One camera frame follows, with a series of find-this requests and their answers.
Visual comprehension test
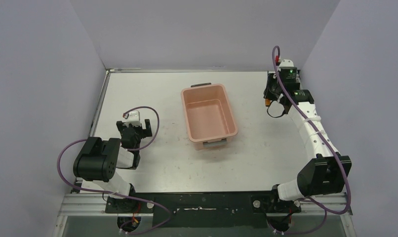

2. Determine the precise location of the orange black screwdriver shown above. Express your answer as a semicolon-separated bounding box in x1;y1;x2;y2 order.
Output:
265;99;271;107

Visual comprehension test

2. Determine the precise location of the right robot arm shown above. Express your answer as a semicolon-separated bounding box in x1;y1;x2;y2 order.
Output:
263;67;352;212

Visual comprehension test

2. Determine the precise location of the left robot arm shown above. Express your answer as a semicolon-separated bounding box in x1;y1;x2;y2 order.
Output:
73;119;153;213

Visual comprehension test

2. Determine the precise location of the pink plastic bin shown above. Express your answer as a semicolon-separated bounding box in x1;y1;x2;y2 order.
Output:
181;83;238;150

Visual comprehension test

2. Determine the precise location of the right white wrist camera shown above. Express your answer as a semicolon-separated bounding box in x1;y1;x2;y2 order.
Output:
275;55;295;68

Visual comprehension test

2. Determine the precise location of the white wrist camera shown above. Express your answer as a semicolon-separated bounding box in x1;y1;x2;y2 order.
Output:
123;110;141;126
275;55;295;68

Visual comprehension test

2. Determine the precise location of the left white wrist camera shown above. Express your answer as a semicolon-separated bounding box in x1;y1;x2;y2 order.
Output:
123;110;141;126

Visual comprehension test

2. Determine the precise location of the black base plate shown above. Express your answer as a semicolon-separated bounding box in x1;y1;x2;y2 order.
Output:
105;191;301;230

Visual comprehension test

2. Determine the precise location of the aluminium front rail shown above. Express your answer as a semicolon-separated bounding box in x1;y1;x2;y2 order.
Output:
59;193;347;217

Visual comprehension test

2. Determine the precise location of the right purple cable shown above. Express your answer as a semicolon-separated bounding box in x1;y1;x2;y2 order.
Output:
268;45;353;236

